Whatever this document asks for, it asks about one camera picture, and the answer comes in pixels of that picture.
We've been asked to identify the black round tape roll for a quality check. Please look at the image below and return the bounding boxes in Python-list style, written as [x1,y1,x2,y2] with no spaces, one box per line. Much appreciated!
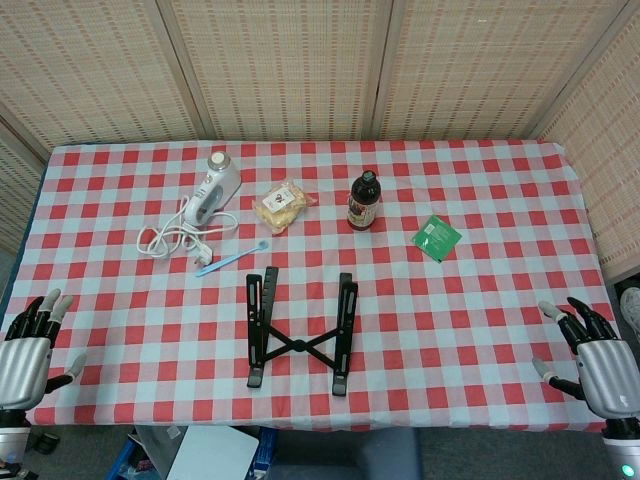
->
[33,432,62,456]

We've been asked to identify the light blue toothbrush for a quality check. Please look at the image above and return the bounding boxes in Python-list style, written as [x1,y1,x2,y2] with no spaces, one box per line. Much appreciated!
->
[194,240,270,278]

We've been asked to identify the white power cable with plug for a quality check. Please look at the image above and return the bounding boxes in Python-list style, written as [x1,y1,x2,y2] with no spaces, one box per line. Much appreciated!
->
[136,208,239,266]

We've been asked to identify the red white checkered tablecloth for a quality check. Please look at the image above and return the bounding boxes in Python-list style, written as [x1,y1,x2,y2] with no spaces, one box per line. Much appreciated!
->
[0,139,624,434]

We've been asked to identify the white flat board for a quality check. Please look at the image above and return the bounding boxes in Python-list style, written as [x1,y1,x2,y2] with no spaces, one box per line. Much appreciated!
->
[164,424,259,480]

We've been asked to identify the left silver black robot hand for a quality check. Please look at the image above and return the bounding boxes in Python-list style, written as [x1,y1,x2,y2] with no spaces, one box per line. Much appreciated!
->
[0,288,89,414]

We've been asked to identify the black folding laptop stand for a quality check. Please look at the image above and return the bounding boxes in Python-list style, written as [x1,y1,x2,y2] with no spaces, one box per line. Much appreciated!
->
[245,266,361,397]

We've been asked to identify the white electric hand mixer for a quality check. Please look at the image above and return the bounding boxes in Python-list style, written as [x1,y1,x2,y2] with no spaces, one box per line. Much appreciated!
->
[182,150,243,227]

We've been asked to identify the blue cardboard box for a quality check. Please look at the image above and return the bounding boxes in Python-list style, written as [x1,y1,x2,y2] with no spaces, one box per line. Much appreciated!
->
[253,427,277,480]

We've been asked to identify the blue plastic crate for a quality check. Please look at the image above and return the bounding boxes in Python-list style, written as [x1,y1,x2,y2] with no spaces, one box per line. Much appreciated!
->
[102,432,147,480]

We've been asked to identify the green foil packet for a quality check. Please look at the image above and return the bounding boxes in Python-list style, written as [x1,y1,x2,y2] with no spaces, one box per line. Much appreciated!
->
[410,214,464,263]

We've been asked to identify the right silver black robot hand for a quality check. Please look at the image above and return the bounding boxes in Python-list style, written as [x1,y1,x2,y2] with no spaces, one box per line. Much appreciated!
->
[531,296,635,422]

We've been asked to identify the woven bamboo screen panel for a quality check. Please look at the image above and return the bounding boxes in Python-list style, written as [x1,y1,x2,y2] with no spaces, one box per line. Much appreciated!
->
[157,0,406,142]
[532,0,640,279]
[0,0,211,154]
[372,0,609,142]
[0,114,49,256]

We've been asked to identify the dark sauce bottle black cap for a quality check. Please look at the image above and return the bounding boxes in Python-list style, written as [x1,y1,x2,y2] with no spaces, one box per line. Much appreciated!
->
[347,170,381,232]

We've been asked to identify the clear bag of snacks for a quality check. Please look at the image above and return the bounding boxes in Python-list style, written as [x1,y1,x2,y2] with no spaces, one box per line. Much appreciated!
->
[251,182,319,236]

